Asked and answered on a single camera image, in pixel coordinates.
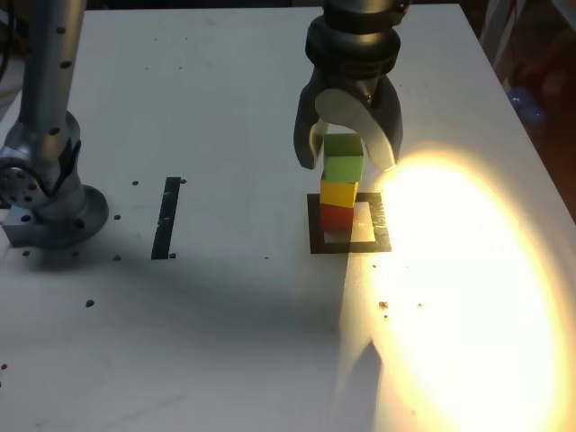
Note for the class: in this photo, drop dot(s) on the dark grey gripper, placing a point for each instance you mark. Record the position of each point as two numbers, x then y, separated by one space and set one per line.
360 87

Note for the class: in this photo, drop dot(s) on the green cube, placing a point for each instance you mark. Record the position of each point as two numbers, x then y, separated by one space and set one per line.
344 166

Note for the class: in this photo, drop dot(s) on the yellow cube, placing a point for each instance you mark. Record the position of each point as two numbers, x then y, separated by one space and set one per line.
337 193

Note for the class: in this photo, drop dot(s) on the red cube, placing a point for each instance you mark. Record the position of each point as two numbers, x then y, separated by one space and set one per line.
335 218

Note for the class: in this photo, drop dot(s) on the black tape square outline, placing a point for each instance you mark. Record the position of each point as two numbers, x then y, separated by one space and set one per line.
313 243

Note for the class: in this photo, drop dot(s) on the black tape strip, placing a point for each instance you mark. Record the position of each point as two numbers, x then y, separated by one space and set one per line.
165 216

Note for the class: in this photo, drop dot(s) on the blue round object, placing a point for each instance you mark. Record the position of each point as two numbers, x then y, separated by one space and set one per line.
526 108

